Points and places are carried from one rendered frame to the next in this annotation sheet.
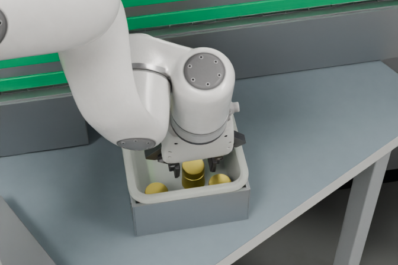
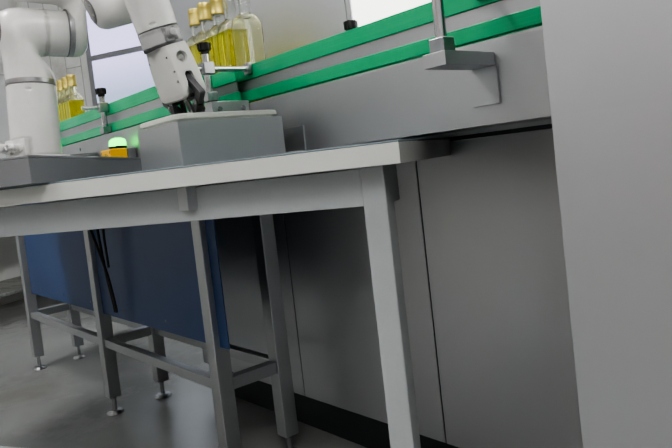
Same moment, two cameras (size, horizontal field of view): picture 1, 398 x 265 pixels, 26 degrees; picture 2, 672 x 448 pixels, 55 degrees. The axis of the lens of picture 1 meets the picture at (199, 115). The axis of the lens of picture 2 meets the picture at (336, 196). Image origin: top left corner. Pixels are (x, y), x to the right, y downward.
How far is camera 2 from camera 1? 1.66 m
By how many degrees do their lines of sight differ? 69
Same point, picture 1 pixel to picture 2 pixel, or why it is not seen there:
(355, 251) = (392, 422)
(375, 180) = (378, 269)
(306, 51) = (358, 117)
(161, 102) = not seen: outside the picture
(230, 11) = (315, 76)
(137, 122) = not seen: outside the picture
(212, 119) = (132, 10)
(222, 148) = (173, 79)
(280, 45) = (340, 109)
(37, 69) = not seen: hidden behind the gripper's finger
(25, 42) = not seen: outside the picture
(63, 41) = not seen: outside the picture
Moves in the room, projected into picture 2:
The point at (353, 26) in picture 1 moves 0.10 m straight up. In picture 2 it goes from (384, 86) to (378, 27)
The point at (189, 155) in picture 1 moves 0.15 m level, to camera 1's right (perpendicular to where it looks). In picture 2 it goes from (162, 86) to (186, 71)
